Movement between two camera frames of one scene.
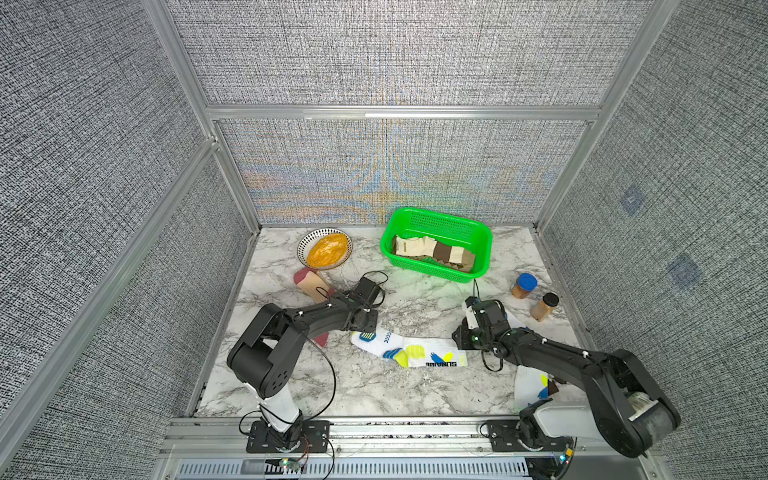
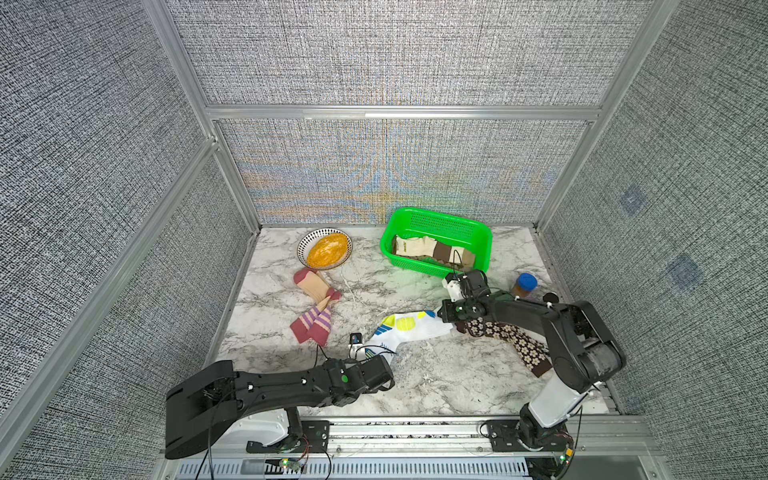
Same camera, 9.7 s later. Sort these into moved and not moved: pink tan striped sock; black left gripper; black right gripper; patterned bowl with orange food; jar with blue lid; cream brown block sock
Moved: black right gripper; black left gripper
Not moved: jar with blue lid; pink tan striped sock; cream brown block sock; patterned bowl with orange food
